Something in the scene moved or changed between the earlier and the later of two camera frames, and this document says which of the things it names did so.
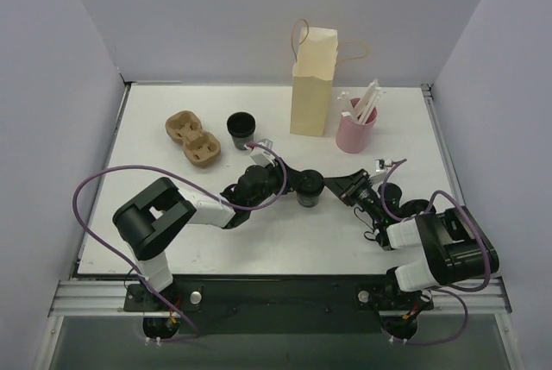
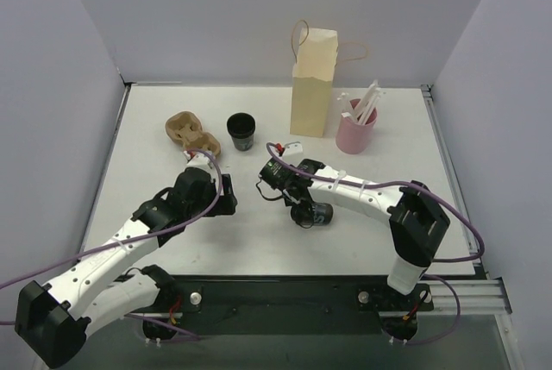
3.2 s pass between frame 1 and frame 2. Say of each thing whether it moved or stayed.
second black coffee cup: stayed
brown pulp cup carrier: stayed
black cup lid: moved
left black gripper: moved
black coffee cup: moved
